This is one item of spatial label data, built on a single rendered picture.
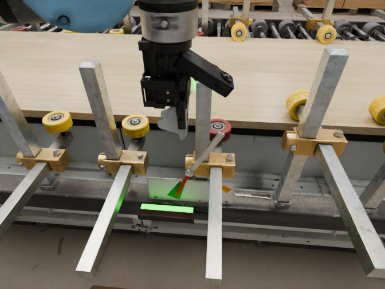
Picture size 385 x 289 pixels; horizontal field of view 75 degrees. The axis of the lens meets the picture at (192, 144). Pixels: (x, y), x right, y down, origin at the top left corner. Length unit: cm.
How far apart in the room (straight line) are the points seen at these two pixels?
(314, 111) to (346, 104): 39
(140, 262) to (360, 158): 114
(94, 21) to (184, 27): 20
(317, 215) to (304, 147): 27
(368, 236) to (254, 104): 52
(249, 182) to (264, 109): 29
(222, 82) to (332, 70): 23
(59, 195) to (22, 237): 93
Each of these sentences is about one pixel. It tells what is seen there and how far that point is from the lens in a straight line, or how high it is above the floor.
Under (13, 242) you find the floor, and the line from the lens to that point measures 183.
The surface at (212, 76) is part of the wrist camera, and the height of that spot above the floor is 115.
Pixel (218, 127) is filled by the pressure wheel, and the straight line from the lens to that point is 74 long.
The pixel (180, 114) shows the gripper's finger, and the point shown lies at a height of 109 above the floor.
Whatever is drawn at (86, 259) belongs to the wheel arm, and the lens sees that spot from 58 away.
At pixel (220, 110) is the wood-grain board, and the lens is 82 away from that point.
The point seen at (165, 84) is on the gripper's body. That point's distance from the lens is 44.
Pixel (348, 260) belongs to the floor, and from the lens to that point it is 170.
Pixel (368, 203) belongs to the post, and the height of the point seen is 74.
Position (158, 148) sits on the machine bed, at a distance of 96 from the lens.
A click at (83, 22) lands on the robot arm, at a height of 129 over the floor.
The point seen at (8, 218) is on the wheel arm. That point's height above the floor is 83.
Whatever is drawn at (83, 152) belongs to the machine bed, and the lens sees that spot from 109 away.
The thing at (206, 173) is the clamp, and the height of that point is 83.
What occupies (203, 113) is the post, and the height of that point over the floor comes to 102.
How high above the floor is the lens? 134
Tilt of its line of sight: 40 degrees down
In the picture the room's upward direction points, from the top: straight up
